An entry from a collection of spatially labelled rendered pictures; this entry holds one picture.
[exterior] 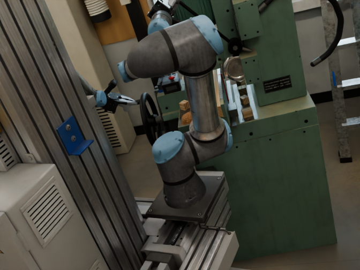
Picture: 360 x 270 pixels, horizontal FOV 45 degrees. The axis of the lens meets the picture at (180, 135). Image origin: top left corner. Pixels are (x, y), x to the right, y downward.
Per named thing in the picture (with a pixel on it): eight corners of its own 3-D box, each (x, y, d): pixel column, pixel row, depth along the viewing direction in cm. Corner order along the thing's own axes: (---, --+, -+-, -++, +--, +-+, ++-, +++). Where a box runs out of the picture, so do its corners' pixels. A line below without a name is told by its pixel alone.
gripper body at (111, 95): (118, 107, 224) (95, 102, 223) (121, 92, 220) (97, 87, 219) (115, 114, 217) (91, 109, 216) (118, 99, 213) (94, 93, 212)
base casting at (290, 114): (192, 110, 237) (187, 95, 233) (298, 83, 227) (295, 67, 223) (190, 154, 198) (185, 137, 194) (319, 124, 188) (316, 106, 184)
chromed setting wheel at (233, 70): (226, 82, 193) (219, 56, 187) (254, 75, 191) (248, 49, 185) (226, 85, 190) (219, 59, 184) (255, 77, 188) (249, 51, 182)
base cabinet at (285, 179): (222, 209, 271) (190, 110, 238) (317, 189, 261) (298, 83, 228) (226, 263, 232) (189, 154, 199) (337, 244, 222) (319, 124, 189)
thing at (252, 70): (245, 77, 191) (238, 52, 186) (260, 73, 190) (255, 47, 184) (246, 85, 183) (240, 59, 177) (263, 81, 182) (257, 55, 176)
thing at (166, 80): (160, 85, 212) (157, 75, 209) (182, 79, 210) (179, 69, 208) (158, 96, 201) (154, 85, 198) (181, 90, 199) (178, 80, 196)
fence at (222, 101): (218, 64, 231) (215, 54, 228) (220, 63, 231) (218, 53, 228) (223, 116, 179) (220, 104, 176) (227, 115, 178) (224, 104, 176)
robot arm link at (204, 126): (184, 148, 156) (153, 21, 115) (222, 132, 158) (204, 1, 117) (197, 172, 149) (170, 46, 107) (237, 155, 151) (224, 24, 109)
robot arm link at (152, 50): (137, 87, 109) (125, 89, 157) (177, 70, 111) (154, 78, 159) (119, 43, 108) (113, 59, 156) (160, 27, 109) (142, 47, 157)
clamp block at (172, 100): (164, 100, 218) (158, 84, 213) (190, 94, 215) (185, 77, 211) (162, 114, 205) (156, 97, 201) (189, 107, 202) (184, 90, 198)
